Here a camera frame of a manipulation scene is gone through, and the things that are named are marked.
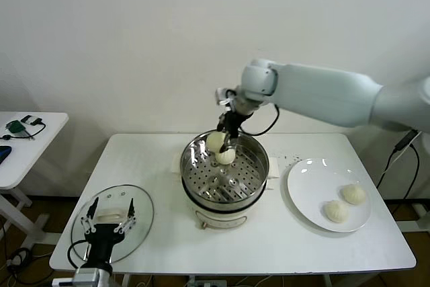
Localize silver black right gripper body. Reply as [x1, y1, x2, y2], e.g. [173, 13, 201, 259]
[224, 108, 252, 136]

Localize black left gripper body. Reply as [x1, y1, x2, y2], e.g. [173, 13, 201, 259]
[86, 223, 124, 270]

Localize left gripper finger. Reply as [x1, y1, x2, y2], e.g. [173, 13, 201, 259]
[113, 198, 136, 235]
[80, 198, 99, 236]

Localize round glass lid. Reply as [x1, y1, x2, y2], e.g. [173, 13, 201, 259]
[70, 184, 155, 263]

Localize white steamed baozi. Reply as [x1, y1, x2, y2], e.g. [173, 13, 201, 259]
[214, 148, 236, 166]
[206, 132, 228, 153]
[341, 183, 366, 206]
[323, 200, 350, 224]

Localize stainless steel steamer basket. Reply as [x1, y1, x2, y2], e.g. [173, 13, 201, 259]
[171, 128, 280, 203]

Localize white work table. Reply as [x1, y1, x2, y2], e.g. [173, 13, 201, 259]
[49, 133, 417, 287]

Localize white electric cooker base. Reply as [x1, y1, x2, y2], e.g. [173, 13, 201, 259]
[181, 179, 273, 231]

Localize white round plate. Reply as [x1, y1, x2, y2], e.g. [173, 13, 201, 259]
[286, 158, 372, 233]

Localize white side table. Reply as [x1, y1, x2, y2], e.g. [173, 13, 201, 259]
[0, 111, 70, 251]

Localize blue oval object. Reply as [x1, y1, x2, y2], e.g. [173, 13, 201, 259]
[0, 145, 13, 165]

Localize white power strip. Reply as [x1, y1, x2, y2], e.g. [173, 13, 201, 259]
[187, 277, 229, 287]

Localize black white adapter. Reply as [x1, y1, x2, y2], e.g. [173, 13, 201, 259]
[20, 115, 43, 126]

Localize white furniture leg base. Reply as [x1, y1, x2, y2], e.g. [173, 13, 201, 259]
[401, 202, 430, 234]

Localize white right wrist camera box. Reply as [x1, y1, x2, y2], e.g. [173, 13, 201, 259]
[214, 87, 236, 106]

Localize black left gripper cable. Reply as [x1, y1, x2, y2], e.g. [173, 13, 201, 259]
[67, 238, 91, 270]

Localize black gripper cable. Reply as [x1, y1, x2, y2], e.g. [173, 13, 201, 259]
[239, 102, 282, 136]
[67, 238, 91, 270]

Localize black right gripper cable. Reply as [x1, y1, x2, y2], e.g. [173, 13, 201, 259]
[239, 102, 282, 136]

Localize black floor cable with plug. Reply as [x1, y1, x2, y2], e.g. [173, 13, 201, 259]
[5, 247, 34, 278]

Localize thin black cable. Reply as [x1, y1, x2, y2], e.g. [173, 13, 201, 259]
[1, 119, 46, 142]

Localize black hanging cable with adapter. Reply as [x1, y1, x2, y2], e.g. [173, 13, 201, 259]
[375, 128, 421, 200]

